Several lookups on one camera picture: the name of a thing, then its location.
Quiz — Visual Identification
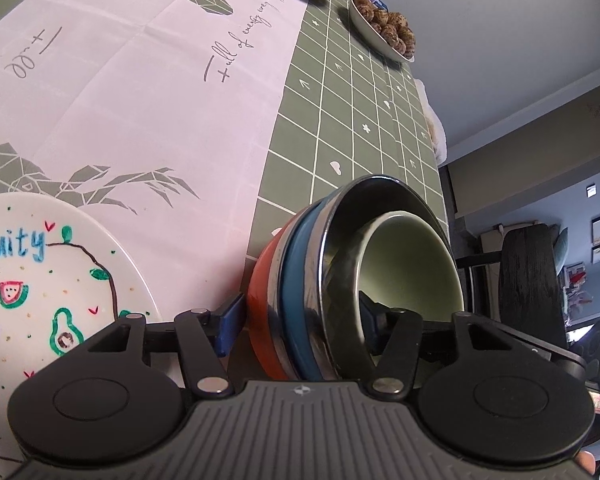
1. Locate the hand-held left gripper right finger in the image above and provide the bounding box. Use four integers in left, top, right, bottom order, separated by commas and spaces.
358, 290, 534, 401

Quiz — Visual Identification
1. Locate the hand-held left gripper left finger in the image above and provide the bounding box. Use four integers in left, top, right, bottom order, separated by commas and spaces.
84, 293, 246, 400

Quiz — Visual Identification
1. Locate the orange steel-lined bowl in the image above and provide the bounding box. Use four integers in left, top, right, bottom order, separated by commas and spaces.
246, 230, 301, 381

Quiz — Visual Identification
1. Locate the green ceramic bowl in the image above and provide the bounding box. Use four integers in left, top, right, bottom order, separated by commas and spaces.
357, 211, 465, 390

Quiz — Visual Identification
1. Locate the blue steel-lined bowl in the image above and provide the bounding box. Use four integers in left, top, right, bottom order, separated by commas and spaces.
280, 175, 453, 383

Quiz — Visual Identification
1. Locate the white fruit-print plate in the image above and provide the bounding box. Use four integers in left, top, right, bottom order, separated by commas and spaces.
0, 192, 158, 478

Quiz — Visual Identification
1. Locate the black chair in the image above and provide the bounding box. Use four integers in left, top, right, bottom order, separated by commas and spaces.
455, 224, 588, 381

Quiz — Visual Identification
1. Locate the green checked tablecloth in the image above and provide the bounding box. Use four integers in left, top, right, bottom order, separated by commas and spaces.
0, 0, 451, 361

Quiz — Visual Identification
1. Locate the white cloth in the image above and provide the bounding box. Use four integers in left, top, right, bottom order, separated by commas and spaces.
415, 77, 448, 166

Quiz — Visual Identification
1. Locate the white printed table runner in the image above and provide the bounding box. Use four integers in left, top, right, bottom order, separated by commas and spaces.
0, 0, 311, 321

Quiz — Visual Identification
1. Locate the white dish of taro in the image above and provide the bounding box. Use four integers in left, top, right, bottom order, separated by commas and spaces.
349, 0, 417, 63

